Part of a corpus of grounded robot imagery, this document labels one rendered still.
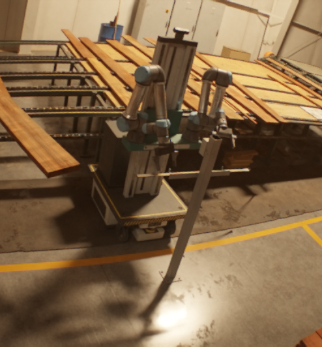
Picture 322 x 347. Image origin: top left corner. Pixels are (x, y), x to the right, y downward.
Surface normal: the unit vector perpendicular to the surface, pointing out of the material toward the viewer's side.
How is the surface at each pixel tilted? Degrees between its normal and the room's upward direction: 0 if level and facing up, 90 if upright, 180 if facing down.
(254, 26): 87
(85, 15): 89
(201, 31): 90
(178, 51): 90
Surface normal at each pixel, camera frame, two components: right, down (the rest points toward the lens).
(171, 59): 0.45, 0.52
